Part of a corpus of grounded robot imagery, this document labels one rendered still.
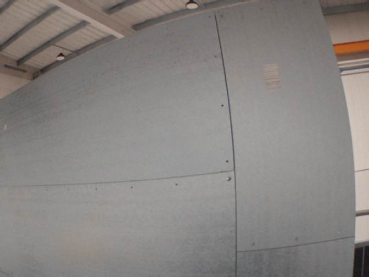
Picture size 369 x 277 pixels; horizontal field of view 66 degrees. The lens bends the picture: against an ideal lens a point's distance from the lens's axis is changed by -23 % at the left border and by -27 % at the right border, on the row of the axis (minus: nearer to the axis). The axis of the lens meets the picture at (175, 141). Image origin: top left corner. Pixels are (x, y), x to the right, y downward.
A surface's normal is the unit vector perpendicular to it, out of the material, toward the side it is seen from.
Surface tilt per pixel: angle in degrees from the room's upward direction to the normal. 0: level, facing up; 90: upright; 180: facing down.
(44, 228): 90
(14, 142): 90
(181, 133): 90
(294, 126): 90
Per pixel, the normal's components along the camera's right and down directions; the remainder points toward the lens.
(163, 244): -0.50, -0.11
